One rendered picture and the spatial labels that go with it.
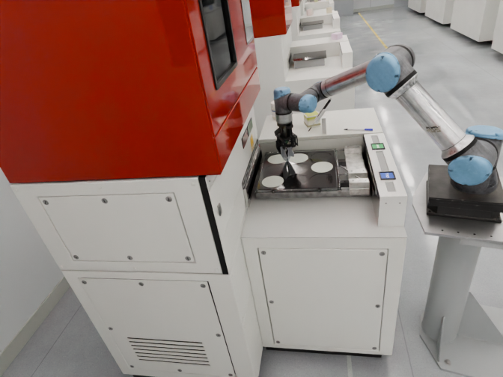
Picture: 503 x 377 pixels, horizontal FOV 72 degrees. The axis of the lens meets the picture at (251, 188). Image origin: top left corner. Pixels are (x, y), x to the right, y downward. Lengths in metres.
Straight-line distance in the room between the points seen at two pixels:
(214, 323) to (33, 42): 1.13
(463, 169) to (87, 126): 1.16
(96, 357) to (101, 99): 1.64
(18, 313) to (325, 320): 1.81
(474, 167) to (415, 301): 1.15
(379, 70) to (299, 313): 1.08
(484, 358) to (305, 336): 0.85
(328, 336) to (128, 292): 0.94
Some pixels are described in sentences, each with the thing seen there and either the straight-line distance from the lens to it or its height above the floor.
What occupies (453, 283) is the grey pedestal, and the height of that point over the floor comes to 0.44.
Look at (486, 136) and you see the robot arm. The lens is 1.41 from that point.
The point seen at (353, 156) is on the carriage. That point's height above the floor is 0.88.
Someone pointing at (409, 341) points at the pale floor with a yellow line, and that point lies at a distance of 2.10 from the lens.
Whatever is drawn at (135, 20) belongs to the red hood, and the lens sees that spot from 0.93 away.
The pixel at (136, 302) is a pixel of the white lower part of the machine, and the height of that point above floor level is 0.65.
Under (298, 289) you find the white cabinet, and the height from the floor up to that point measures 0.53.
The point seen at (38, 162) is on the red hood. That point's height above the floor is 1.30.
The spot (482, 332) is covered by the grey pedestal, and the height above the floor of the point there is 0.08.
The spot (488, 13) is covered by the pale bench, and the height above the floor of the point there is 0.55.
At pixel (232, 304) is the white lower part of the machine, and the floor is 0.66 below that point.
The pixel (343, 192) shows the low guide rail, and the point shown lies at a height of 0.84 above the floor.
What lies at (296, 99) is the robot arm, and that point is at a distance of 1.50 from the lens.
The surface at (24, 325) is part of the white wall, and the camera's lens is 2.64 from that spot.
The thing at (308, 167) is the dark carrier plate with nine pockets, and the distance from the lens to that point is 1.64.
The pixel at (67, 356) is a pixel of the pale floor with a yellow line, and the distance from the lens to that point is 2.44.
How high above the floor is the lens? 1.70
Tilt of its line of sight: 32 degrees down
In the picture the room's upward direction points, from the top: 9 degrees counter-clockwise
